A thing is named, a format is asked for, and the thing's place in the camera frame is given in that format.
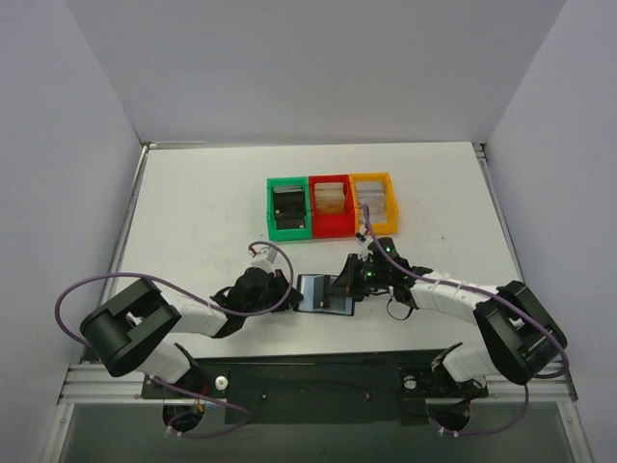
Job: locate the beige cards stack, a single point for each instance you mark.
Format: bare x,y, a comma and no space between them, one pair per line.
329,198

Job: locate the yellow plastic bin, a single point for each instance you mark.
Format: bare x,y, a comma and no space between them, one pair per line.
392,210

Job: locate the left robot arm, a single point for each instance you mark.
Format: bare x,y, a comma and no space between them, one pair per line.
128,332

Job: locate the grey cards stack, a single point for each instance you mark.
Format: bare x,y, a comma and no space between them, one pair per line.
373,194

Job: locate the black leather card holder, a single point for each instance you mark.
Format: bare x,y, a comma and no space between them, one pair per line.
330,291

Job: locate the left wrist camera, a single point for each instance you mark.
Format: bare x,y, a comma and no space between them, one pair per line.
263,258

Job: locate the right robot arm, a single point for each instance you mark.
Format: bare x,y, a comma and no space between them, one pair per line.
518,336

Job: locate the aluminium frame rail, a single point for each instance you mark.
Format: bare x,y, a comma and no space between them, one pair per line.
91,384

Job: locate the black card holders stack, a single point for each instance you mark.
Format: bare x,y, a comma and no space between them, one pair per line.
289,204

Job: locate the red plastic bin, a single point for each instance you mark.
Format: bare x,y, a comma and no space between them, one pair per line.
337,225

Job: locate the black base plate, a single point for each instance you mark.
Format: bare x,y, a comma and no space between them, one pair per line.
350,388

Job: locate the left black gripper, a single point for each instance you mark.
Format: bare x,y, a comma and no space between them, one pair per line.
284,290

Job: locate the green plastic bin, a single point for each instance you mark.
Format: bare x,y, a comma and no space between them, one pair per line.
287,235

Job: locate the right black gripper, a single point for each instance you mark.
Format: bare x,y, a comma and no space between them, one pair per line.
348,278

